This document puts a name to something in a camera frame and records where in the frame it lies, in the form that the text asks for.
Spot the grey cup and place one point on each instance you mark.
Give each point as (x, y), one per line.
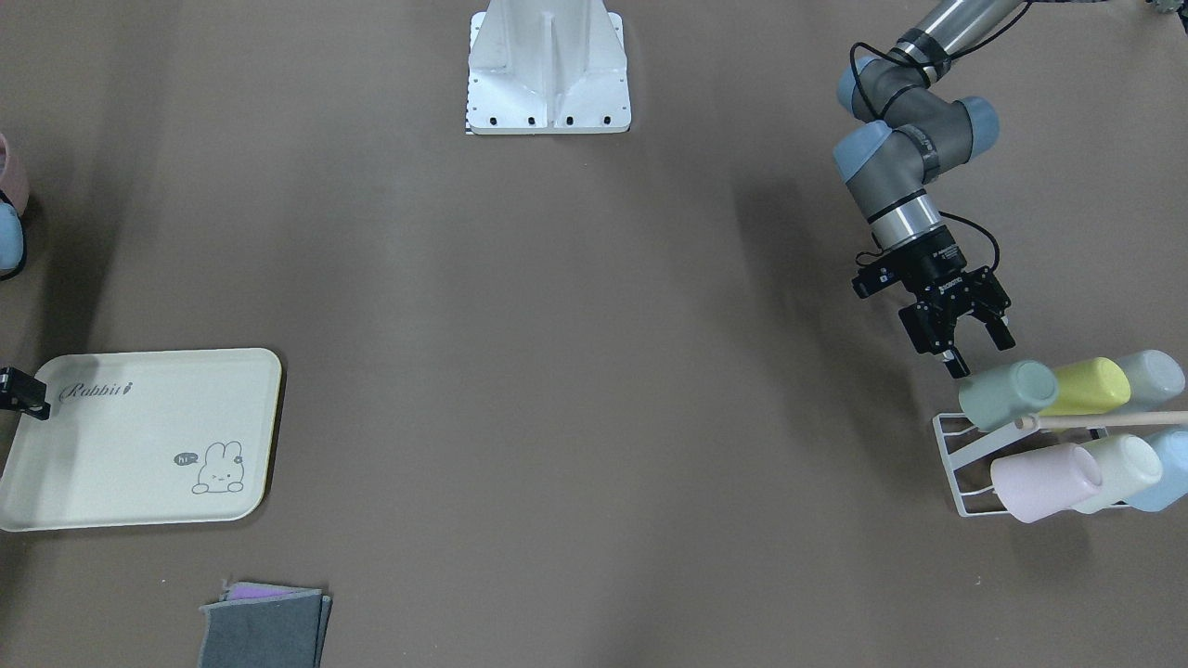
(1155, 378)

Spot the yellow cup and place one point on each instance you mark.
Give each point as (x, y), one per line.
(1089, 387)

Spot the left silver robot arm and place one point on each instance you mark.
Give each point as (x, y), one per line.
(907, 137)

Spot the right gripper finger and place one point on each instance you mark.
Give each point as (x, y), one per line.
(24, 394)

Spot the blue cup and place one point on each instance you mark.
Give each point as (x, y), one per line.
(1170, 445)

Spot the green cup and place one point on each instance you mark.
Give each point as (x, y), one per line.
(999, 396)

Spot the pink bowl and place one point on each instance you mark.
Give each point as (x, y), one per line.
(14, 181)

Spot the cream cup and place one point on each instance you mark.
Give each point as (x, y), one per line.
(1128, 465)

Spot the cream rabbit tray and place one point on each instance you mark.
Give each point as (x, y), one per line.
(145, 438)

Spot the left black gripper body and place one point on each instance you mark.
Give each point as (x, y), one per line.
(938, 263)

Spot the grey folded cloth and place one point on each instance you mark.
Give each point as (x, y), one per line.
(265, 625)

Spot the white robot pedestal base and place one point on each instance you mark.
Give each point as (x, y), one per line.
(547, 68)

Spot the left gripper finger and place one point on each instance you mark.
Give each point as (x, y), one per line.
(998, 331)
(953, 361)

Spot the pink cup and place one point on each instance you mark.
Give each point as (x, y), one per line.
(1035, 484)

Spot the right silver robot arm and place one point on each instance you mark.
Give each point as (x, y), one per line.
(13, 248)

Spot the white wire cup rack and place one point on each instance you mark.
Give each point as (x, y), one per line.
(961, 443)

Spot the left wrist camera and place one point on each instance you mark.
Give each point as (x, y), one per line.
(873, 278)

